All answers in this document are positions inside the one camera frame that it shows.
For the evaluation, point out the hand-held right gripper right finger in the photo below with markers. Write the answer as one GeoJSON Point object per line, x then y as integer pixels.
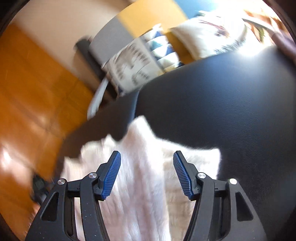
{"type": "Point", "coordinates": [182, 176]}

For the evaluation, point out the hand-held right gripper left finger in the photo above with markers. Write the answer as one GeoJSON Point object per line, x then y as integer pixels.
{"type": "Point", "coordinates": [112, 176]}

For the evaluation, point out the white knit sweater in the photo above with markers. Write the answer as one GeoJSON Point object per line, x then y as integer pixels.
{"type": "Point", "coordinates": [143, 162]}

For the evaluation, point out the wooden wardrobe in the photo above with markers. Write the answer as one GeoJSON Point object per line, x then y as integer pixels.
{"type": "Point", "coordinates": [34, 92]}

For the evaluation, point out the tiger print cushion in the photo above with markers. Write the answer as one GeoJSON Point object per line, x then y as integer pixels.
{"type": "Point", "coordinates": [134, 62]}

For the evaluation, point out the black rolled mat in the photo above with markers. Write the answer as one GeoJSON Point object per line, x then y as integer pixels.
{"type": "Point", "coordinates": [85, 53]}

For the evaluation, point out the grey yellow blue sofa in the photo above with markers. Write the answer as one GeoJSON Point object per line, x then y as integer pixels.
{"type": "Point", "coordinates": [104, 39]}

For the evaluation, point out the deer print cushion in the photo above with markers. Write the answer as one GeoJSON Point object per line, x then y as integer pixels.
{"type": "Point", "coordinates": [208, 32]}

